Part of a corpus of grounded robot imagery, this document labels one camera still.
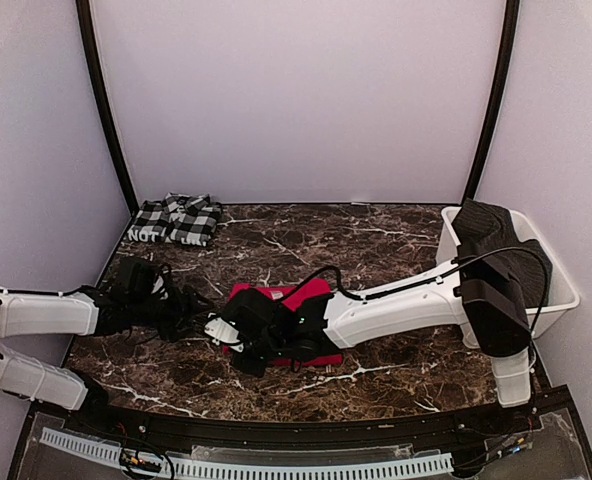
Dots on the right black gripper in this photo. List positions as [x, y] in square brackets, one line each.
[253, 368]

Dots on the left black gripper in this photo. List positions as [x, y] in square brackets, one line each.
[183, 311]

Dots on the red garment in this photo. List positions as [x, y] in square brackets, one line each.
[306, 295]

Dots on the black white checkered shirt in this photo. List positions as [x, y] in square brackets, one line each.
[177, 218]

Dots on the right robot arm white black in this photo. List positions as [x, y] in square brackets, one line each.
[484, 292]

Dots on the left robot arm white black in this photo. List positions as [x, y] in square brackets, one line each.
[153, 302]

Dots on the white plastic laundry bin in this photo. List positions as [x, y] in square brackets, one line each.
[562, 295]

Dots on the dark pinstriped button shirt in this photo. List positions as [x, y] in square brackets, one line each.
[490, 227]

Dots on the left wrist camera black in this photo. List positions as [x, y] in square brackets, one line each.
[138, 280]

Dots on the black front rail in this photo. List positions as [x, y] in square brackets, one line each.
[460, 428]

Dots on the white slotted cable duct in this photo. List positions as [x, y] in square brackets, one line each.
[229, 463]

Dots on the left black frame post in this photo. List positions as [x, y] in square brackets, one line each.
[104, 110]

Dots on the black frame post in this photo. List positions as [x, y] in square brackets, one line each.
[494, 103]
[104, 110]

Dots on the right black frame post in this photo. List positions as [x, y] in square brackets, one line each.
[494, 103]

